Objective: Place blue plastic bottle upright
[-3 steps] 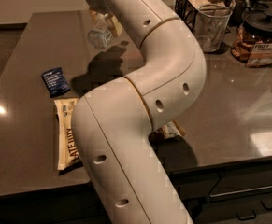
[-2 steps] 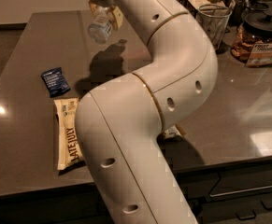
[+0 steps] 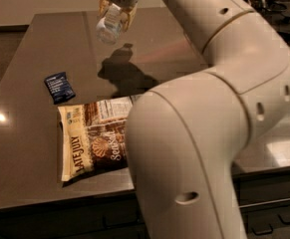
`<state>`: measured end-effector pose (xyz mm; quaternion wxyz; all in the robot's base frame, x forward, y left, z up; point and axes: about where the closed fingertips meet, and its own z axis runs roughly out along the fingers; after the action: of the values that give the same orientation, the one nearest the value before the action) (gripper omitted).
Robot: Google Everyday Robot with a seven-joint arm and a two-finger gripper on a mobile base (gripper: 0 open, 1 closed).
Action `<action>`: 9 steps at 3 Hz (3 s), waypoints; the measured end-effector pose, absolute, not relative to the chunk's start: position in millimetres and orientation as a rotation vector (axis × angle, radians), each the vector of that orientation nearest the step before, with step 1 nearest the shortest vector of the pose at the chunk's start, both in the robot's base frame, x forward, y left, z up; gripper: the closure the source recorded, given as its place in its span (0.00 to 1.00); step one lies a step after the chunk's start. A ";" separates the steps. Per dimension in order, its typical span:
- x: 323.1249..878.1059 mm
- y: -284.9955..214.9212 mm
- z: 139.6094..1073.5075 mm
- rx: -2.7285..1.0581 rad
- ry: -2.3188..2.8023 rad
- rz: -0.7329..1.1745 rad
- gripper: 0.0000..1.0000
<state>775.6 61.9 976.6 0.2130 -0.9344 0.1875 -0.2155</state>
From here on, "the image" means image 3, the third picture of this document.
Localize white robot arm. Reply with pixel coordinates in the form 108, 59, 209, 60
126, 0, 290, 239

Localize dark cabinet drawer with handle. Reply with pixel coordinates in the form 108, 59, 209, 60
233, 170, 290, 212

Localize brown Late July chip bag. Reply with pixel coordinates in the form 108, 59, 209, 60
58, 95, 140, 181

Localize clear plastic water bottle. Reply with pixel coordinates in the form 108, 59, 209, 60
96, 4, 123, 45

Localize dark blue snack bar wrapper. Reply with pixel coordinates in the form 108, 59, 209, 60
44, 72, 76, 105

